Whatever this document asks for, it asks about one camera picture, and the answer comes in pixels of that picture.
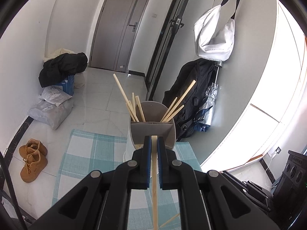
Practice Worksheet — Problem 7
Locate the white grey utensil holder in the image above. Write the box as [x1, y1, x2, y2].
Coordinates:
[123, 101, 176, 161]

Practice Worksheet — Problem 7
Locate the wall power socket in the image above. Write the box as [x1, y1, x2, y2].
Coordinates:
[275, 147, 281, 154]

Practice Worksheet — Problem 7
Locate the tan boot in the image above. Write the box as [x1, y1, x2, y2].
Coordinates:
[19, 139, 47, 158]
[20, 150, 48, 183]

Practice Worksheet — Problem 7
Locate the black cable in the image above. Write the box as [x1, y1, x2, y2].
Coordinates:
[0, 150, 27, 230]

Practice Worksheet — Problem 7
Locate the black backpack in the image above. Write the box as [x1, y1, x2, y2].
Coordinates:
[162, 58, 217, 141]

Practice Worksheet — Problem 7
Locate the wooden chopstick in holder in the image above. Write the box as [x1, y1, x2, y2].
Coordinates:
[131, 92, 136, 116]
[135, 96, 146, 122]
[160, 97, 177, 122]

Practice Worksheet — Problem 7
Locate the black framed glass door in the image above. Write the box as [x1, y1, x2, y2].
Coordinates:
[145, 0, 189, 100]

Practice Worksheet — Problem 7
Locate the black speaker cabinet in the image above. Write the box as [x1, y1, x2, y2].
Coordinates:
[273, 150, 306, 212]

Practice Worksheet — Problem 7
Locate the black jacket pile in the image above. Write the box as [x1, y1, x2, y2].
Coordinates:
[39, 53, 88, 88]

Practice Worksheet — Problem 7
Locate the teal checked placemat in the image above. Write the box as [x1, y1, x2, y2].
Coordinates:
[51, 128, 202, 230]

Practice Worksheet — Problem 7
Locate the blue cardboard box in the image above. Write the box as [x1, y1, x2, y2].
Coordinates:
[54, 75, 74, 96]

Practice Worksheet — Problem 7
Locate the grey entrance door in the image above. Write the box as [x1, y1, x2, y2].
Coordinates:
[89, 0, 149, 73]

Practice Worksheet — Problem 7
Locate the cream cloth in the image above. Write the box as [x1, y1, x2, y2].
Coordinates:
[43, 48, 74, 62]

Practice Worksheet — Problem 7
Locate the white plastic parcel bag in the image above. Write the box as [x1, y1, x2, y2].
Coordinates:
[39, 86, 72, 107]

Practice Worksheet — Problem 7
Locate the white hanging bag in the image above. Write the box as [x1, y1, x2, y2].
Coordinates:
[194, 0, 240, 62]

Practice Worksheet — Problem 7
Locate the wooden chopstick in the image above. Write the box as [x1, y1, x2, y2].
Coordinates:
[151, 136, 158, 230]
[135, 96, 146, 122]
[131, 92, 136, 116]
[160, 213, 180, 227]
[163, 80, 196, 122]
[160, 97, 177, 122]
[113, 73, 139, 122]

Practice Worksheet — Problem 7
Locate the grey plastic parcel bag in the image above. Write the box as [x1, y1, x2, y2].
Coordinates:
[28, 99, 73, 130]

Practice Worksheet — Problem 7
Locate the silver folded umbrella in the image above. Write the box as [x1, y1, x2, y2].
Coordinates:
[194, 61, 223, 132]

